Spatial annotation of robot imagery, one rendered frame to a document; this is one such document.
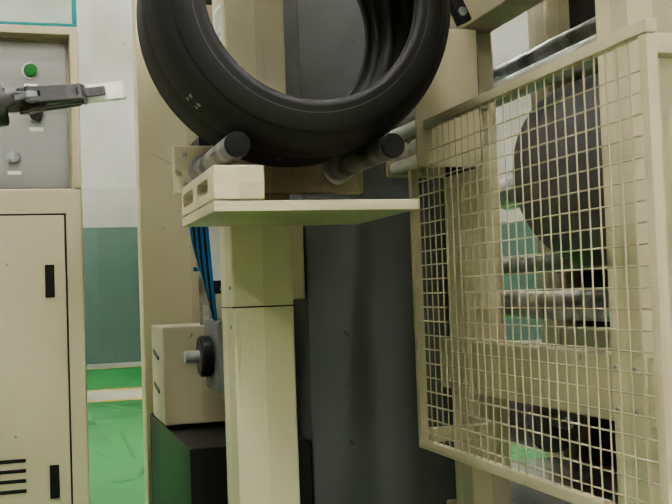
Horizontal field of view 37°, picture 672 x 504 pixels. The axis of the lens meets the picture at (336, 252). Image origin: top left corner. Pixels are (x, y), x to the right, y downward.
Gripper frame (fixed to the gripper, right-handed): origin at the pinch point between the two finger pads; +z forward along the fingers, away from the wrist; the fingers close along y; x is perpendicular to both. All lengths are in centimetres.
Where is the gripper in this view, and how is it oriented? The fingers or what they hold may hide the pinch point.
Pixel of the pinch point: (105, 92)
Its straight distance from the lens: 180.9
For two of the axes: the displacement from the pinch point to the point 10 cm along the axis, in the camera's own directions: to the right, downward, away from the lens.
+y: -2.9, 0.5, 9.5
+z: 9.4, -1.6, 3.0
